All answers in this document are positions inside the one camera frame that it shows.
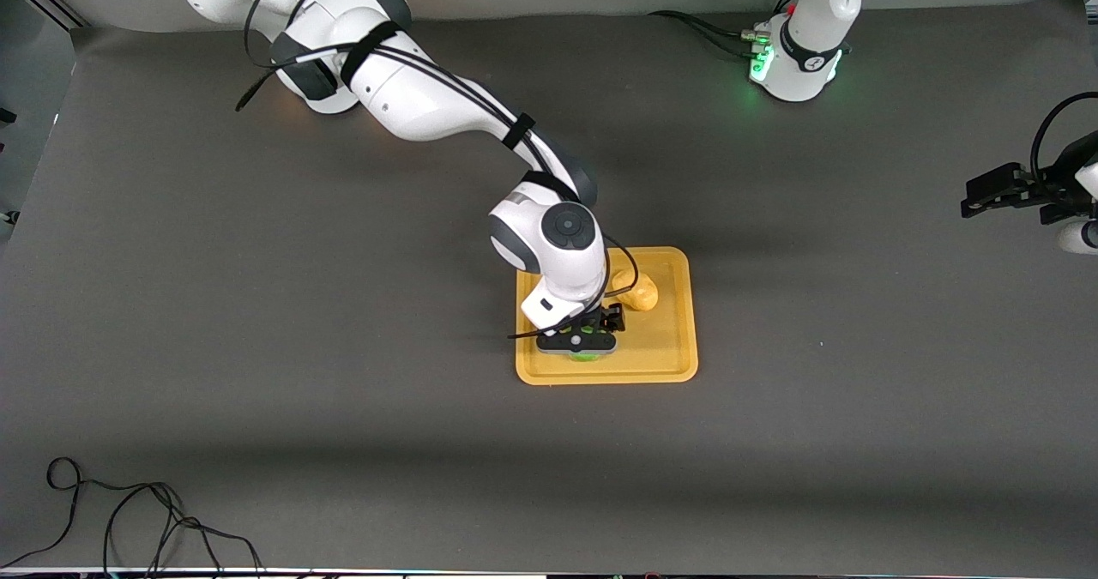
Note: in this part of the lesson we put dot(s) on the yellow potato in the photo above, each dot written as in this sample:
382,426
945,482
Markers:
643,294

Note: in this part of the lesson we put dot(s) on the dark grey table mat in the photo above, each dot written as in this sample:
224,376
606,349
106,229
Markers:
772,219

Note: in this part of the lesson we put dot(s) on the yellow plastic tray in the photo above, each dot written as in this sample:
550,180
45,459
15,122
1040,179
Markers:
665,347

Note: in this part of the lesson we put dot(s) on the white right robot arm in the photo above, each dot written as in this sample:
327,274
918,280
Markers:
429,99

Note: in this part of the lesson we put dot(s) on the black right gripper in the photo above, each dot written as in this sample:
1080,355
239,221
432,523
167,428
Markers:
611,317

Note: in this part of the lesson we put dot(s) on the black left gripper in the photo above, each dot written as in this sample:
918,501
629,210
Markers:
1048,189

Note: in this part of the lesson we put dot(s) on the green lime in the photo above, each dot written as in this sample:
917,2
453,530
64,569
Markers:
586,358

